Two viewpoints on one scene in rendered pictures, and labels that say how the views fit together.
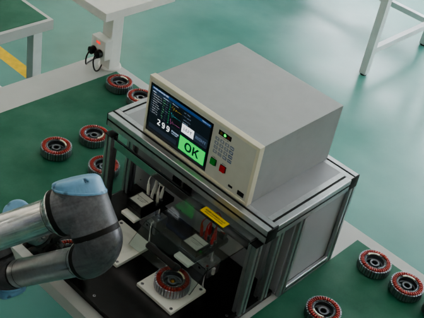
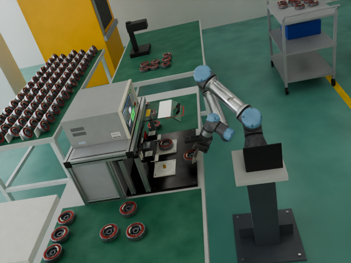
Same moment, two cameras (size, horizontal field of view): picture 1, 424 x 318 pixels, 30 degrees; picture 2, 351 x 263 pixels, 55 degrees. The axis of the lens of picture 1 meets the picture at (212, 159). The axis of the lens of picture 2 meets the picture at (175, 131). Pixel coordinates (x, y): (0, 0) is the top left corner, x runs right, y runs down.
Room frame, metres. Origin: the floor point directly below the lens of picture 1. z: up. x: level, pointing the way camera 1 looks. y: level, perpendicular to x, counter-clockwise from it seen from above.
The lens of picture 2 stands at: (2.55, 1.93, 2.22)
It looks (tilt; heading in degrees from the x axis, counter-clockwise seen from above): 33 degrees down; 243
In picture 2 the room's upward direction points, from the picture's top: 15 degrees counter-clockwise
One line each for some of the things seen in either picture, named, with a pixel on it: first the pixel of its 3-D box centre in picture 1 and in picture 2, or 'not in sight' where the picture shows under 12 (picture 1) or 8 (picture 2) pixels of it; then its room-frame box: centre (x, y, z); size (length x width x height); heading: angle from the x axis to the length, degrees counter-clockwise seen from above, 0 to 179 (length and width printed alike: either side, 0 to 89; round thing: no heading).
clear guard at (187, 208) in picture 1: (201, 236); (158, 113); (1.66, -0.01, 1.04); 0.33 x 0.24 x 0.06; 143
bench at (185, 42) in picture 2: not in sight; (167, 74); (0.49, -1.88, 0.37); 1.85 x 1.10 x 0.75; 53
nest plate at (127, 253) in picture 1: (118, 243); (164, 168); (1.84, 0.24, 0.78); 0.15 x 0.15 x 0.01; 53
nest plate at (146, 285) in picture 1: (171, 288); (166, 147); (1.69, 0.04, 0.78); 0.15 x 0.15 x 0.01; 53
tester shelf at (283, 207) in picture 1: (231, 149); (109, 128); (2.02, -0.05, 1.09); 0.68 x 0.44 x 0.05; 53
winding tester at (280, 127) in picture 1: (241, 118); (103, 112); (2.01, -0.06, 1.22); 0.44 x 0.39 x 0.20; 53
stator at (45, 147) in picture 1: (56, 148); (136, 231); (2.26, 0.56, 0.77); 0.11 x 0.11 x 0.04
